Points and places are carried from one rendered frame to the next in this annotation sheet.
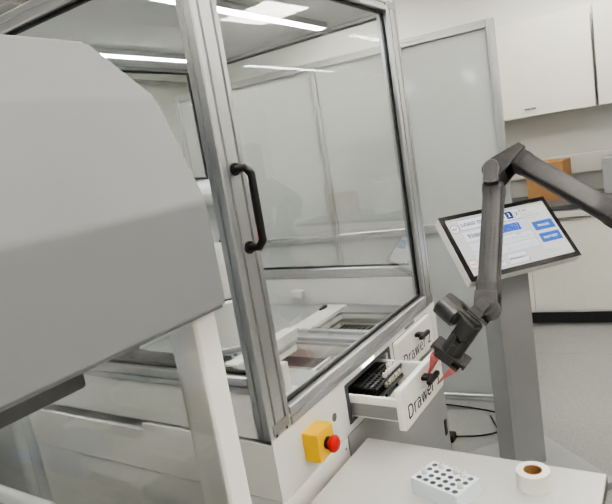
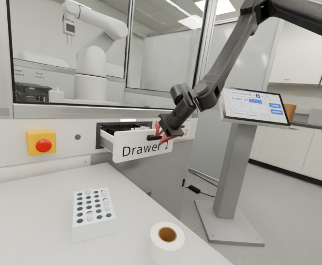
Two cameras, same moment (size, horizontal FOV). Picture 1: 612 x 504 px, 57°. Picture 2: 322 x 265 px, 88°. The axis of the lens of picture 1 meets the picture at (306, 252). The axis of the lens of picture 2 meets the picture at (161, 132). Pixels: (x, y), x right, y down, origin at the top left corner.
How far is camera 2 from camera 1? 104 cm
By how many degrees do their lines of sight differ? 12
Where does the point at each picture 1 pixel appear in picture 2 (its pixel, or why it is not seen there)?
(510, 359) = (232, 165)
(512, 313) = (241, 144)
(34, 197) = not seen: outside the picture
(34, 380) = not seen: outside the picture
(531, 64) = (294, 60)
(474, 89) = (264, 44)
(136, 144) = not seen: outside the picture
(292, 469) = (3, 151)
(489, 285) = (212, 78)
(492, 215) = (237, 34)
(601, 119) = (318, 93)
